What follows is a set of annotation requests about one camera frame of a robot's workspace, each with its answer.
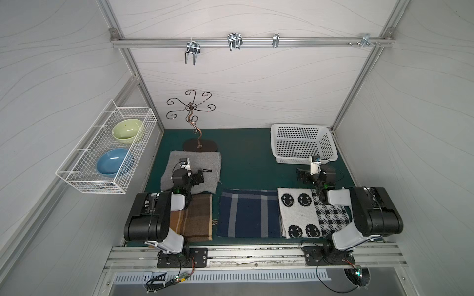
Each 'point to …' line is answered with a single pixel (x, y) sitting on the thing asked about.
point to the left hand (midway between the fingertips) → (192, 169)
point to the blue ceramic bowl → (108, 163)
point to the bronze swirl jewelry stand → (195, 145)
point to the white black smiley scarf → (304, 214)
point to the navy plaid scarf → (244, 213)
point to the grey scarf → (209, 163)
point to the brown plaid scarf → (195, 222)
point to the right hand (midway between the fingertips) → (307, 166)
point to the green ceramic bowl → (124, 131)
